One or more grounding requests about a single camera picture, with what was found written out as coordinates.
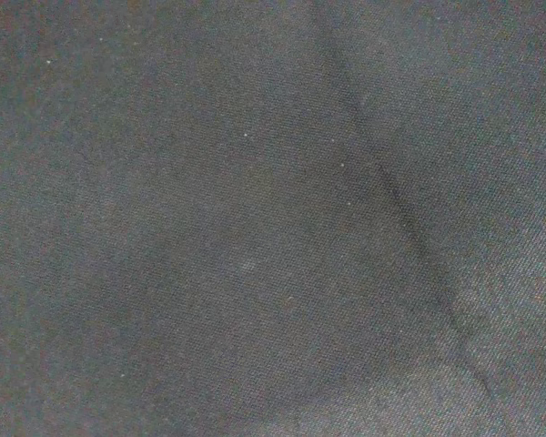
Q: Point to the black bench cloth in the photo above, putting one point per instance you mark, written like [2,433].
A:
[273,218]

